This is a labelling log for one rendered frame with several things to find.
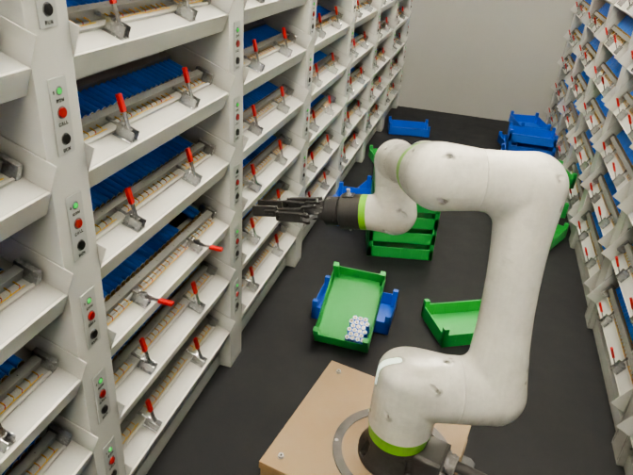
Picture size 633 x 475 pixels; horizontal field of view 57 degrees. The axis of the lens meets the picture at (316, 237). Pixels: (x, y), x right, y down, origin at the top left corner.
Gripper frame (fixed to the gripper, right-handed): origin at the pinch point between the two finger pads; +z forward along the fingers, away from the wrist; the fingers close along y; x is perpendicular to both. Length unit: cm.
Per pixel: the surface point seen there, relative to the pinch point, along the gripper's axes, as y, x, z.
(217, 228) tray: -1.7, 7.8, 17.2
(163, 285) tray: 29.7, 8.1, 16.5
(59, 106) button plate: 59, -42, 6
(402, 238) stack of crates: -103, 58, -19
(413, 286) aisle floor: -82, 70, -27
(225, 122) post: -6.5, -21.6, 11.8
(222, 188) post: -6.5, -2.5, 15.9
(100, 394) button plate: 59, 16, 16
